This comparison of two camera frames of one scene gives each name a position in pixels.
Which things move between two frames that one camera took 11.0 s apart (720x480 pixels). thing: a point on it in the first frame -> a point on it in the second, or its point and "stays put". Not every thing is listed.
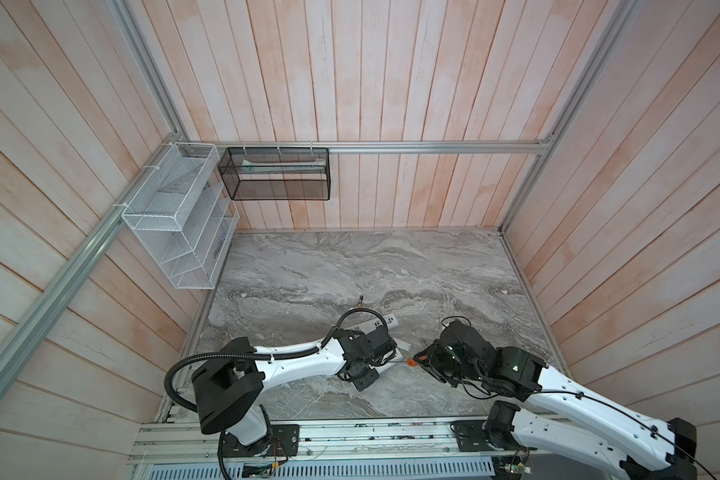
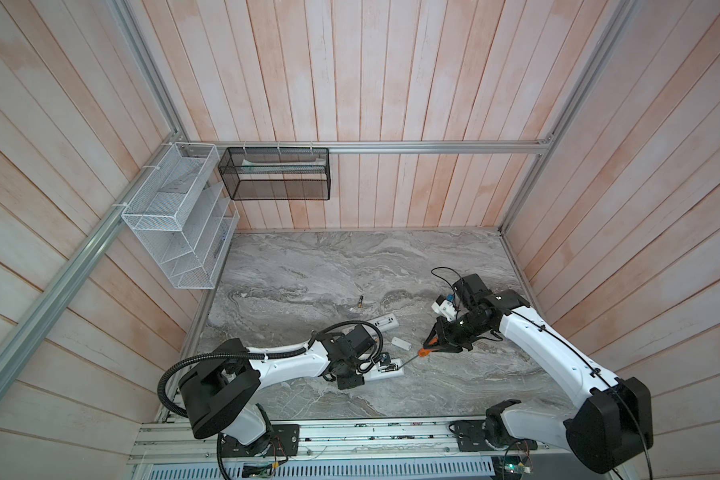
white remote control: (391, 321) stays put
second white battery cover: (403, 345) stays put
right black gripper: (427, 361) -> (441, 339)
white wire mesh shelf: (184, 216) stays put
